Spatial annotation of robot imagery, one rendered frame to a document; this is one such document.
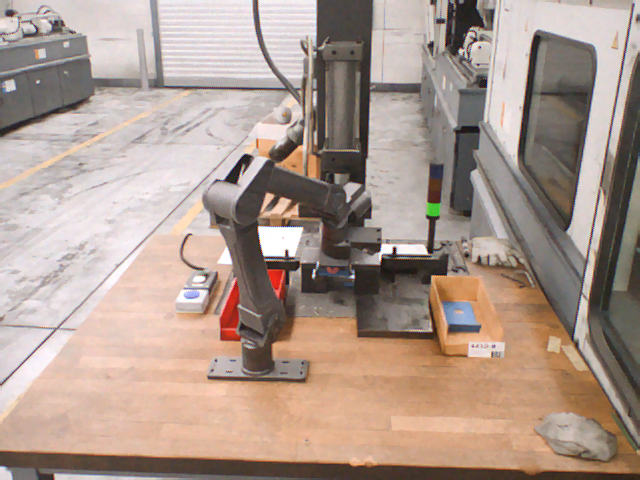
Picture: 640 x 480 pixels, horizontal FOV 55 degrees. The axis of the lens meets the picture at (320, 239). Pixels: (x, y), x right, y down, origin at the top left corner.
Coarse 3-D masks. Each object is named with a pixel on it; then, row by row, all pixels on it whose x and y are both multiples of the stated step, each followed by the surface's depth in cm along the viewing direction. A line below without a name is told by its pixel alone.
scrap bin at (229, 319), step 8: (272, 272) 156; (280, 272) 156; (272, 280) 157; (280, 280) 156; (232, 288) 146; (280, 288) 146; (232, 296) 146; (280, 296) 146; (224, 304) 139; (232, 304) 146; (224, 312) 137; (232, 312) 146; (224, 320) 137; (232, 320) 143; (224, 328) 135; (232, 328) 135; (224, 336) 135; (232, 336) 135; (240, 336) 135
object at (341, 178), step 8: (328, 176) 155; (336, 176) 148; (344, 176) 148; (352, 176) 157; (336, 184) 149; (344, 184) 149; (368, 192) 156; (304, 208) 148; (368, 208) 147; (304, 216) 149; (312, 216) 149; (320, 216) 149; (368, 216) 148
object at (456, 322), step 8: (448, 304) 149; (456, 304) 149; (464, 304) 149; (448, 312) 146; (464, 312) 146; (472, 312) 146; (448, 320) 142; (456, 320) 142; (464, 320) 142; (472, 320) 142; (448, 328) 138; (456, 328) 137; (464, 328) 137; (472, 328) 137; (480, 328) 137
